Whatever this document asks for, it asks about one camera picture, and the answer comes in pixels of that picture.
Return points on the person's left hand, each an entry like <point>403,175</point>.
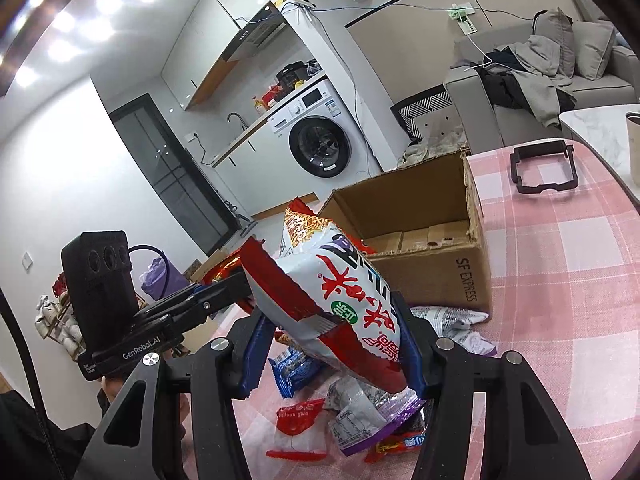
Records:
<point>111,387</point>

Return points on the black plastic frame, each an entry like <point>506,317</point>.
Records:
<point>544,166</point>

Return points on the brown SF cardboard box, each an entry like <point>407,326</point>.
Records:
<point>424,223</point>

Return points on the range hood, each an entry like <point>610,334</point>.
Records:
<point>257,33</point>

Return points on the black glass door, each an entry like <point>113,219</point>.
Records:
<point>174,175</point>

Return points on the white marble coffee table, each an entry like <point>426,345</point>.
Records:
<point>603,129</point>

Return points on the grey and black clothes pile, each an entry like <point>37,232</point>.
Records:
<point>526,75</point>

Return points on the black cooker on counter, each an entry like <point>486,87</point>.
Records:
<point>291,74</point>

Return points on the blue cookie pack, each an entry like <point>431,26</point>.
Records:
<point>293,370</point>

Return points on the wall power socket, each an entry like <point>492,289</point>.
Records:
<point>462,16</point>

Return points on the beige cup with lid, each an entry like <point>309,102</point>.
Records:
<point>633,130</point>

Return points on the white washing machine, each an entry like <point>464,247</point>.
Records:
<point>324,141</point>

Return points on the black patterned chair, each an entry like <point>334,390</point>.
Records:
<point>428,113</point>

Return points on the red white balloon snack bag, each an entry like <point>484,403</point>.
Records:
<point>300,433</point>

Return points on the small red snack pack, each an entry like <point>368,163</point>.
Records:
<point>395,444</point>

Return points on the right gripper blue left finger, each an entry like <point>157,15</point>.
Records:
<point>139,436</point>

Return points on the silver purple snack bag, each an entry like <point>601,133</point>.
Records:
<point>365,415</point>
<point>457,325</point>

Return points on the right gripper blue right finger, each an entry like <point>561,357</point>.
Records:
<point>525,436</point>

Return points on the grey sofa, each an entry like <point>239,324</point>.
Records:
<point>488,126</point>

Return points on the red white noodle snack bag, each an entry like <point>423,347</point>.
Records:
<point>322,291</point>

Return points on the red cone snack bag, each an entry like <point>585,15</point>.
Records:
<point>219,266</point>

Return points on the grey pillow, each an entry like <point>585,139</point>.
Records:
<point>594,42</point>
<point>558,27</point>

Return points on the pink plaid tablecloth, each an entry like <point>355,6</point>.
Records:
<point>565,294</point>

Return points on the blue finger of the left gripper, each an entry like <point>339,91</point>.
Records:
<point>206,288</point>
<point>215,299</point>

